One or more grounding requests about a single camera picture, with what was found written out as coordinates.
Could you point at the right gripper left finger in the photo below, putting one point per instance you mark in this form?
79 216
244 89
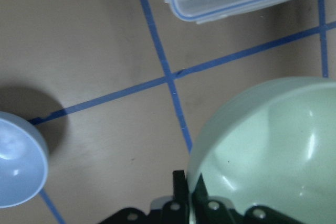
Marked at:
171 209

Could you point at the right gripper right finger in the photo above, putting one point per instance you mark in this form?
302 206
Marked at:
251 205

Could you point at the green bowl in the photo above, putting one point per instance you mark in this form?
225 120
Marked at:
277 136

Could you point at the blue bowl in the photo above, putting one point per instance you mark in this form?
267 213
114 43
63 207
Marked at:
24 160

